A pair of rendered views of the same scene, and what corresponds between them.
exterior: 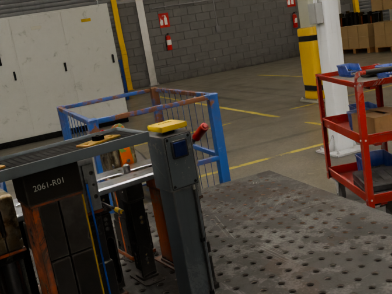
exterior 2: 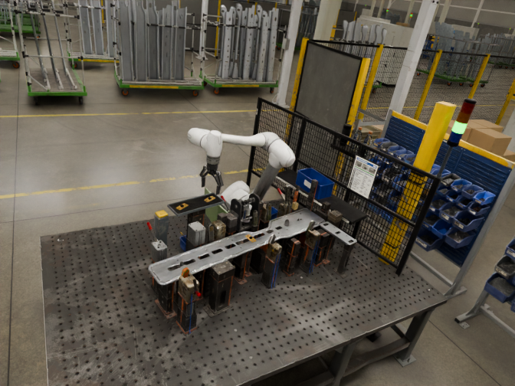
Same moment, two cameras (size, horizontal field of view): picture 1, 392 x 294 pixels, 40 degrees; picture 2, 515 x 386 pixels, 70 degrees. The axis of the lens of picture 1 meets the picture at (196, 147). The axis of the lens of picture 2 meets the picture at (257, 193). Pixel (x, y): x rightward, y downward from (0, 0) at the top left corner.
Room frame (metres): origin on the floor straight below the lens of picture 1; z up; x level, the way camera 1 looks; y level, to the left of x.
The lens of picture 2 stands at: (3.12, 0.18, 2.49)
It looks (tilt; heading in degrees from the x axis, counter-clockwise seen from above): 29 degrees down; 167
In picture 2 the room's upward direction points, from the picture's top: 9 degrees clockwise
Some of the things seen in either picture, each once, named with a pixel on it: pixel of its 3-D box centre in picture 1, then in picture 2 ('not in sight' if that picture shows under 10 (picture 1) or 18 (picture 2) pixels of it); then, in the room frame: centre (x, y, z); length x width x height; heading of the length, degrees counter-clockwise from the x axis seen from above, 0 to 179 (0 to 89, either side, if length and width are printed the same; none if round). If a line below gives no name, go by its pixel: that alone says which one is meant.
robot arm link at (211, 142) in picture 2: not in sight; (212, 142); (0.88, 0.35, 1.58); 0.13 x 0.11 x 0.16; 40
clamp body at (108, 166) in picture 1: (125, 198); (188, 303); (1.58, 0.24, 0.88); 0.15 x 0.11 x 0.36; 31
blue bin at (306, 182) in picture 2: not in sight; (314, 183); (0.43, 1.28, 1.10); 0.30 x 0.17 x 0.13; 25
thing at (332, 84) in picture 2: not in sight; (316, 127); (-1.34, 1.86, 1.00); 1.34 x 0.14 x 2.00; 20
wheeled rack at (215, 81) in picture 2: not in sight; (241, 56); (-6.95, 1.51, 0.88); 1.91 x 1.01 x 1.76; 112
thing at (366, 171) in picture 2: not in sight; (362, 176); (0.67, 1.57, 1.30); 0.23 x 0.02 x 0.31; 31
